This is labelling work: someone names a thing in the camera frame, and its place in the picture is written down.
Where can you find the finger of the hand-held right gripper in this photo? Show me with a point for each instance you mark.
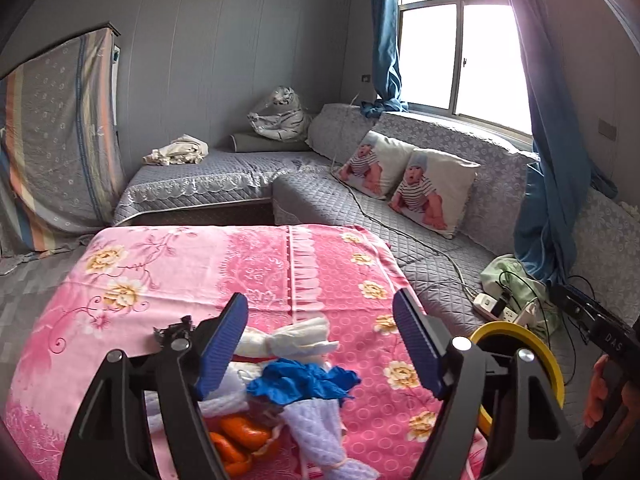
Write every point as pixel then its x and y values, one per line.
pixel 575 302

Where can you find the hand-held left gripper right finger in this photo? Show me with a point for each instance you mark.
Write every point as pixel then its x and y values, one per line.
pixel 417 345

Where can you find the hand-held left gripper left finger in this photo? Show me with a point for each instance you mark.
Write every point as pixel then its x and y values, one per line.
pixel 222 347

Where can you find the white cloth towel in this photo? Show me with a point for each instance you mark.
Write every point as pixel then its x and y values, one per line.
pixel 300 337

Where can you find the blue glove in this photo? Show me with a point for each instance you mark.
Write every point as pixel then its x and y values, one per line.
pixel 295 380

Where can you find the orange peel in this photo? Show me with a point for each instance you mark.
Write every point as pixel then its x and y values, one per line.
pixel 240 435

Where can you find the person's right hand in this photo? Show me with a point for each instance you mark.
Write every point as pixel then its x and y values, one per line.
pixel 596 392

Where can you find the black charger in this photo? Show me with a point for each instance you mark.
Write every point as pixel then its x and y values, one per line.
pixel 498 306

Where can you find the white power strip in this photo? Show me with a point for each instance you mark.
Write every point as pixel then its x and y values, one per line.
pixel 482 302

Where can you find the light green cloth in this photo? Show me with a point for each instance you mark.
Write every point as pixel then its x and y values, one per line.
pixel 500 272

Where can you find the pink floral tablecloth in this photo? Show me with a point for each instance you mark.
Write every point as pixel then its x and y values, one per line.
pixel 175 270

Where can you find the blue curtain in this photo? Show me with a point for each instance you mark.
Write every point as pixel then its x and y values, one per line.
pixel 385 35
pixel 550 185

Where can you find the quilted white paper towel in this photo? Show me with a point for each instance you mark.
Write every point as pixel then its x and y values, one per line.
pixel 315 425

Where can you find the baby print pillow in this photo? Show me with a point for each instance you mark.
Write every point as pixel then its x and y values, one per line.
pixel 370 160
pixel 430 190

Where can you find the grey quilted sofa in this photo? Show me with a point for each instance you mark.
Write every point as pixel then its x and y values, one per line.
pixel 320 200

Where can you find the crumpled cream cloth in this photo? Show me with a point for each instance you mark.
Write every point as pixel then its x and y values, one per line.
pixel 177 151

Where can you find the grey cushion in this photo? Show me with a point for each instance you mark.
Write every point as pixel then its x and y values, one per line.
pixel 245 142

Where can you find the white tiger plush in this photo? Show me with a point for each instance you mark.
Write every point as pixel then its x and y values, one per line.
pixel 287 120

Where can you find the striped cloth covered mattress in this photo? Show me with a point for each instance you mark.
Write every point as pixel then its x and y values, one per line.
pixel 50 135

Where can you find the window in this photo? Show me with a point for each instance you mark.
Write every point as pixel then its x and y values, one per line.
pixel 430 50

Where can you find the wall switch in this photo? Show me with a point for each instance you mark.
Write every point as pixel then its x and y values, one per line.
pixel 607 128

